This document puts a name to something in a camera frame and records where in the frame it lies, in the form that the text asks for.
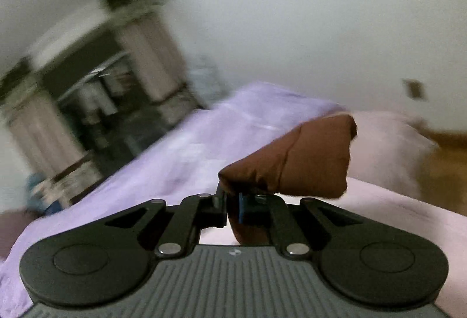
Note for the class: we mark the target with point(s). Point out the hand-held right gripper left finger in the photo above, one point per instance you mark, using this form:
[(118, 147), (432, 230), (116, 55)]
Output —
[(215, 211)]

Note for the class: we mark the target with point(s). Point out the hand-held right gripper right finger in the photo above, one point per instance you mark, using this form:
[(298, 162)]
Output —
[(243, 209)]

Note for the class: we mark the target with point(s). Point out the rust brown pillow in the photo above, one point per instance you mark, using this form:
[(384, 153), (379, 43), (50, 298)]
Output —
[(310, 157)]

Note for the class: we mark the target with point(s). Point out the purple blanket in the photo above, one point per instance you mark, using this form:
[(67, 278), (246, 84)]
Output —
[(182, 157)]

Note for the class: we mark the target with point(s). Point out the pale patterned cloth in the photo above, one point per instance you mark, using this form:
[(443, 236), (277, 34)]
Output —
[(204, 75)]

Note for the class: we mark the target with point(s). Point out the pink bed sheet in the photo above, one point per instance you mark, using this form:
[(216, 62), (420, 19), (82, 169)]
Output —
[(383, 216)]

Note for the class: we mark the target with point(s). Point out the wooden shelf cabinet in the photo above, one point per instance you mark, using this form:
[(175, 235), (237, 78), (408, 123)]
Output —
[(105, 110)]

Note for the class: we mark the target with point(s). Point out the beige striped curtain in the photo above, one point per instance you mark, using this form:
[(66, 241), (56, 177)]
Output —
[(153, 55), (43, 135)]

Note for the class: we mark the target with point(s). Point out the blue object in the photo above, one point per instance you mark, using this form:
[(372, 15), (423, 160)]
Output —
[(45, 196)]

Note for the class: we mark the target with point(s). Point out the brown wooden board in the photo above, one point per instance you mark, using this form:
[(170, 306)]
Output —
[(447, 161)]

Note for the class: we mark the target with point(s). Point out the wall switch plate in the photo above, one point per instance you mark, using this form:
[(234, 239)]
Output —
[(414, 88)]

